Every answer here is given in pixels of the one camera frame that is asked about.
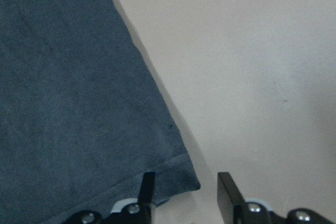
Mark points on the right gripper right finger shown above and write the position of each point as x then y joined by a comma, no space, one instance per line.
232,205

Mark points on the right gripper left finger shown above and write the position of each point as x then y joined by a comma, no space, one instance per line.
145,198

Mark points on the black t-shirt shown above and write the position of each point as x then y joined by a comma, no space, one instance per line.
81,117

